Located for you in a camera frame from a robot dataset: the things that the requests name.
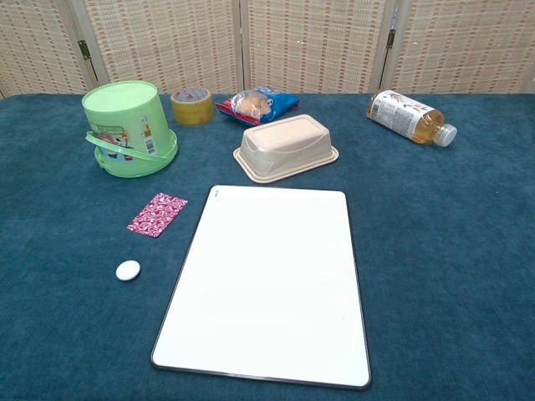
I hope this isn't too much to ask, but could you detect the pink patterned card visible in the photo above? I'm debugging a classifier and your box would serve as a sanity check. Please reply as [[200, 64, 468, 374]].
[[126, 192, 189, 239]]

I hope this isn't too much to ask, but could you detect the white oval magnet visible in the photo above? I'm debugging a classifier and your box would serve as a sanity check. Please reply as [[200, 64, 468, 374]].
[[115, 260, 141, 283]]

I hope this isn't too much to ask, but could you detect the beige plastic tray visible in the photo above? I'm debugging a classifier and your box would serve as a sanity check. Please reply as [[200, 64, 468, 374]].
[[232, 113, 340, 185]]

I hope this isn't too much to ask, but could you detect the white rectangular board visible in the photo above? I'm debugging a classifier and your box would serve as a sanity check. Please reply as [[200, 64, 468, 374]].
[[150, 184, 373, 391]]

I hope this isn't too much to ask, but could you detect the blue red snack bag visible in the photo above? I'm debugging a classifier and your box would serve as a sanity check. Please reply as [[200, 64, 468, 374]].
[[213, 85, 301, 128]]

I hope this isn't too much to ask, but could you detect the yellow packing tape roll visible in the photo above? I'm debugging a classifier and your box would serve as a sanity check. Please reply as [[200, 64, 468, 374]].
[[170, 86, 216, 127]]

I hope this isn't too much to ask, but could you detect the woven folding screen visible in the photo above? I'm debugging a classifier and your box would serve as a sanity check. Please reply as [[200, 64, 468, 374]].
[[0, 0, 535, 100]]

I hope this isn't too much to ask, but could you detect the green plastic bucket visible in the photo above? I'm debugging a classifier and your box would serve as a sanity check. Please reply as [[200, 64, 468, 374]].
[[81, 79, 180, 180]]

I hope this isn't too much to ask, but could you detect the amber drink bottle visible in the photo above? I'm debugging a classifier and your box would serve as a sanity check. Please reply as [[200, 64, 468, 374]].
[[366, 89, 458, 148]]

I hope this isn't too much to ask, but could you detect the teal table cloth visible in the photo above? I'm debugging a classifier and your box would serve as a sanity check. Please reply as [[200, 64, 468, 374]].
[[0, 92, 535, 401]]

